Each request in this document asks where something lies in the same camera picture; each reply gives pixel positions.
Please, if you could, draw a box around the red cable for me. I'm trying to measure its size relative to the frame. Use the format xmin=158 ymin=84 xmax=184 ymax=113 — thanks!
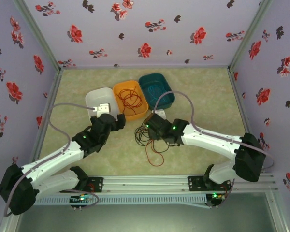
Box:
xmin=145 ymin=139 xmax=165 ymax=167
xmin=116 ymin=84 xmax=144 ymax=116

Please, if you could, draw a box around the blue cable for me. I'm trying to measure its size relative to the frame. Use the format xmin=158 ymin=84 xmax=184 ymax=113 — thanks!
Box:
xmin=146 ymin=83 xmax=171 ymax=103

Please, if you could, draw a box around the orange plastic bin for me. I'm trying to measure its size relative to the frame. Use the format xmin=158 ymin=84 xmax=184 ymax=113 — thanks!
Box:
xmin=112 ymin=80 xmax=150 ymax=122

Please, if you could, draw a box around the white plastic bin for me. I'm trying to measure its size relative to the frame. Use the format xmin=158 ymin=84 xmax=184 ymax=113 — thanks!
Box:
xmin=85 ymin=87 xmax=120 ymax=121

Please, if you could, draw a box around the teal plastic bin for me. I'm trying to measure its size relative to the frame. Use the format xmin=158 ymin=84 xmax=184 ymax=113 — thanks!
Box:
xmin=138 ymin=72 xmax=176 ymax=112

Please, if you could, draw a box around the left controller board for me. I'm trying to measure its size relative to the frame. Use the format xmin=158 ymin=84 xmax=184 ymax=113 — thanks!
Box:
xmin=69 ymin=193 xmax=94 ymax=211

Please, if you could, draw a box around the controller board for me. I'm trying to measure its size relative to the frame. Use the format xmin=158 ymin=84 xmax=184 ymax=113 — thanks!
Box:
xmin=69 ymin=193 xmax=94 ymax=211
xmin=206 ymin=192 xmax=227 ymax=209

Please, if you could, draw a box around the right controller board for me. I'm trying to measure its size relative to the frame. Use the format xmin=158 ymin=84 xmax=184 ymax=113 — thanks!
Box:
xmin=206 ymin=192 xmax=227 ymax=209

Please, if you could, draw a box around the grey metal panel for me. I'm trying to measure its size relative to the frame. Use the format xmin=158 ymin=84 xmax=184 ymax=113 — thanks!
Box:
xmin=14 ymin=190 xmax=281 ymax=232

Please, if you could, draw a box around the grey right camera cable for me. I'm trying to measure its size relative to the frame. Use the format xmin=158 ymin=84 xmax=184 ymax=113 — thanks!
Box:
xmin=152 ymin=91 xmax=276 ymax=208

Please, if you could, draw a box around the grey camera cable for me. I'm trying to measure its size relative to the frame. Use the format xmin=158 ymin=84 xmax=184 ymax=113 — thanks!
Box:
xmin=3 ymin=102 xmax=100 ymax=218
xmin=152 ymin=91 xmax=276 ymax=208

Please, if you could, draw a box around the grey left camera cable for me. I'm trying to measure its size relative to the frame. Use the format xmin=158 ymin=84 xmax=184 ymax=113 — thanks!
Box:
xmin=3 ymin=102 xmax=100 ymax=218

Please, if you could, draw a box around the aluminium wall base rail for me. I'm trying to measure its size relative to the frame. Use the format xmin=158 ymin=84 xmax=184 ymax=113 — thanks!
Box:
xmin=60 ymin=65 xmax=230 ymax=71

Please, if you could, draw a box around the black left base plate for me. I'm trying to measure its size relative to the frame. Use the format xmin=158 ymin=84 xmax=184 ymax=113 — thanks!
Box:
xmin=59 ymin=176 xmax=104 ymax=193

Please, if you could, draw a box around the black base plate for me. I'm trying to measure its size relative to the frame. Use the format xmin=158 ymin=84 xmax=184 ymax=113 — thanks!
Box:
xmin=188 ymin=175 xmax=232 ymax=192
xmin=59 ymin=176 xmax=104 ymax=193

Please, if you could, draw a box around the aluminium side rail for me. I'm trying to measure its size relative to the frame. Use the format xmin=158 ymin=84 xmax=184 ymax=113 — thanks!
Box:
xmin=30 ymin=70 xmax=63 ymax=165
xmin=228 ymin=70 xmax=257 ymax=145

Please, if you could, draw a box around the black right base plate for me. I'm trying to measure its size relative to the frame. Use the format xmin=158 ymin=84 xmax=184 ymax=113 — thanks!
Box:
xmin=188 ymin=175 xmax=232 ymax=192

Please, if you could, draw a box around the grey slotted cable duct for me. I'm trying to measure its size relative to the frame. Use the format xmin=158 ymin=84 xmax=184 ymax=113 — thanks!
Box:
xmin=33 ymin=195 xmax=207 ymax=206

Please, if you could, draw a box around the aluminium corner post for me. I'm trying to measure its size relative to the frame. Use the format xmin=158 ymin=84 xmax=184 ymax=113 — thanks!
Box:
xmin=228 ymin=0 xmax=273 ymax=73
xmin=13 ymin=0 xmax=63 ymax=72

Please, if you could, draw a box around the aluminium lower frame bar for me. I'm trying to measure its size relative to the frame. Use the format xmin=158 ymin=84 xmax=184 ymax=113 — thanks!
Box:
xmin=265 ymin=190 xmax=290 ymax=232
xmin=0 ymin=212 xmax=22 ymax=232

